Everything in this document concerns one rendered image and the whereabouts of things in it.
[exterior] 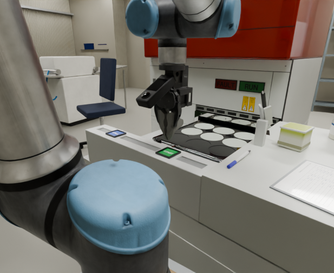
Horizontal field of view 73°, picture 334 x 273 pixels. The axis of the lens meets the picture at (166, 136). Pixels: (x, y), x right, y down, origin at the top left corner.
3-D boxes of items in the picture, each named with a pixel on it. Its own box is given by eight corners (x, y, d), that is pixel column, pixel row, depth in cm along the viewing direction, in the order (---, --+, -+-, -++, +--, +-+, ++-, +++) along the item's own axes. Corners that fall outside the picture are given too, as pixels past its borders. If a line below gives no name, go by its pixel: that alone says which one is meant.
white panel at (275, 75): (153, 118, 156) (152, 57, 143) (276, 149, 106) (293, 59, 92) (150, 119, 154) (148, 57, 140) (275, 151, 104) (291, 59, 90)
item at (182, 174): (107, 154, 101) (104, 124, 96) (216, 205, 67) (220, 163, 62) (89, 161, 95) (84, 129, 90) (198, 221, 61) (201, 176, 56)
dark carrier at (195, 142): (200, 122, 123) (200, 121, 122) (264, 136, 101) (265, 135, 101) (156, 138, 98) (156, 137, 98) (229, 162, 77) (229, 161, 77)
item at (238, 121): (195, 125, 131) (196, 110, 128) (274, 144, 104) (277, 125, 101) (194, 126, 130) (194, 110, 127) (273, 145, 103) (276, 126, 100)
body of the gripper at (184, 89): (192, 108, 66) (194, 64, 62) (174, 113, 60) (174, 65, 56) (172, 104, 71) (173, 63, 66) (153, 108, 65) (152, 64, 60)
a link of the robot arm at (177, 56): (174, 46, 54) (150, 47, 59) (174, 66, 56) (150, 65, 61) (192, 47, 59) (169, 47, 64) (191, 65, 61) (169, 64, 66)
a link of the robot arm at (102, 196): (137, 329, 24) (130, 230, 19) (53, 272, 30) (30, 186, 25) (183, 246, 34) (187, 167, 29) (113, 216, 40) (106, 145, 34)
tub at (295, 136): (286, 140, 77) (289, 121, 75) (310, 147, 72) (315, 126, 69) (275, 145, 73) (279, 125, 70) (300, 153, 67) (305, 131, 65)
